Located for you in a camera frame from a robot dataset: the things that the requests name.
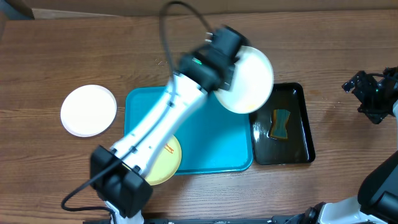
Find green yellow sponge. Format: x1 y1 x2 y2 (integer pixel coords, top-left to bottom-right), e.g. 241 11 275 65
269 109 290 141

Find yellow plate with orange stain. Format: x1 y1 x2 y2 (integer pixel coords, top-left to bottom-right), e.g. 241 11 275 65
145 136 182 186

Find white plate with red stain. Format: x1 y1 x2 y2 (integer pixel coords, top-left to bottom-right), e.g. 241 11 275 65
60 85 118 138

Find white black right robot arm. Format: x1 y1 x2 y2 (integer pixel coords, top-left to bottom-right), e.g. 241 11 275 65
284 67 397 224

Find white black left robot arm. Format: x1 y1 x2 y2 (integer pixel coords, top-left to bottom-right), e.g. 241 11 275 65
88 45 243 223

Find teal plastic tray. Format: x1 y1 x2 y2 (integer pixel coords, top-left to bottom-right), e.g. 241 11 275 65
124 86 254 175

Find black tray with water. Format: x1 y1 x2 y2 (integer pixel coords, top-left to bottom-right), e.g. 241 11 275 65
249 83 316 165

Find cardboard sheet at back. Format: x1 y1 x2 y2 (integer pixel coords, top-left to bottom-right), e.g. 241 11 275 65
23 0 397 16

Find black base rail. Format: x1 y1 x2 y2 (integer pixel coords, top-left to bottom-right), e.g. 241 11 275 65
83 214 312 224

